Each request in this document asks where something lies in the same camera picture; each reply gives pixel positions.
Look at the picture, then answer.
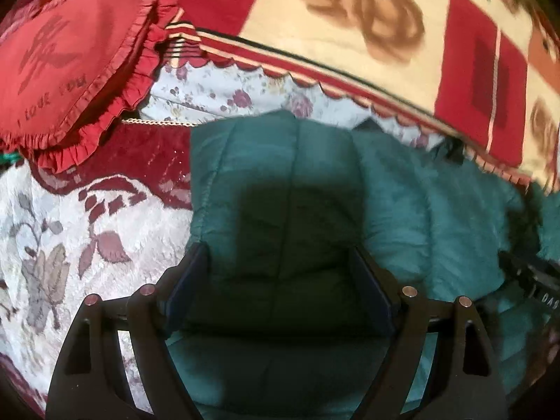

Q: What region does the teal puffer jacket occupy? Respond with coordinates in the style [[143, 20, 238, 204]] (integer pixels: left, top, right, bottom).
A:
[[169, 112, 559, 419]]

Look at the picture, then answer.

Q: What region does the white floral leaf bedspread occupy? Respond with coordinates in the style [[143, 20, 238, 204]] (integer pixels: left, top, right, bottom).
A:
[[1, 64, 440, 415]]

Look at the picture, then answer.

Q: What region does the red cream rose blanket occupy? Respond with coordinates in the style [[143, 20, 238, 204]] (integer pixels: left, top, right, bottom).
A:
[[172, 0, 559, 193]]

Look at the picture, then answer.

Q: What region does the red heart ruffled pillow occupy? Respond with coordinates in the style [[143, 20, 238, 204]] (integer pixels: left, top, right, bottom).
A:
[[1, 0, 179, 173]]

